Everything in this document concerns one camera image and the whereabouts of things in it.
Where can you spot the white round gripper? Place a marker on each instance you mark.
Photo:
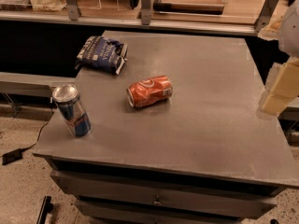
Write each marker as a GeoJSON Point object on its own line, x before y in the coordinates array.
{"type": "Point", "coordinates": [291, 32]}

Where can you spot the orange coke can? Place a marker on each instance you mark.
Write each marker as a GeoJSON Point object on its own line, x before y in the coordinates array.
{"type": "Point", "coordinates": [149, 91]}

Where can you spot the blue energy drink can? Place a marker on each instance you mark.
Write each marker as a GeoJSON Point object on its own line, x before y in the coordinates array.
{"type": "Point", "coordinates": [67, 98]}

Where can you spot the grey drawer cabinet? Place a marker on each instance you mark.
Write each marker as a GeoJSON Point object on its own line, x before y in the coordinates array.
{"type": "Point", "coordinates": [204, 151]}

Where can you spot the dark blue chip bag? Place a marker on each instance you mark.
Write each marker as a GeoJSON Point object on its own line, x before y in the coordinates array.
{"type": "Point", "coordinates": [103, 54]}

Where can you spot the metal drawer knob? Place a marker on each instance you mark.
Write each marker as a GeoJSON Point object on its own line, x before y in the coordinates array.
{"type": "Point", "coordinates": [157, 201]}

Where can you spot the grey low bench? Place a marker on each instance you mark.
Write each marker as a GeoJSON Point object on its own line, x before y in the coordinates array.
{"type": "Point", "coordinates": [32, 85]}

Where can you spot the black object on floor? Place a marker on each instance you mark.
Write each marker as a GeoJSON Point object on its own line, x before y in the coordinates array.
{"type": "Point", "coordinates": [46, 208]}

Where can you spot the black power adapter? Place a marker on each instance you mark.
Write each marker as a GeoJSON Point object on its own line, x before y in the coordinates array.
{"type": "Point", "coordinates": [12, 156]}

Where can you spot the grey metal bracket right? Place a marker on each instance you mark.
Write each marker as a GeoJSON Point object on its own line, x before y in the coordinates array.
{"type": "Point", "coordinates": [265, 15]}

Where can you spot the grey metal bracket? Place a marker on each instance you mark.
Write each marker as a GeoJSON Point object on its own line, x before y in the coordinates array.
{"type": "Point", "coordinates": [73, 11]}
{"type": "Point", "coordinates": [265, 15]}
{"type": "Point", "coordinates": [145, 12]}

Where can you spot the grey metal bracket middle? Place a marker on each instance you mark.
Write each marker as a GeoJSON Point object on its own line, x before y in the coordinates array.
{"type": "Point", "coordinates": [145, 12]}

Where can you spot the grey metal bracket left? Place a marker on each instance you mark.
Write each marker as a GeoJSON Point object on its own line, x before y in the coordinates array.
{"type": "Point", "coordinates": [73, 11]}

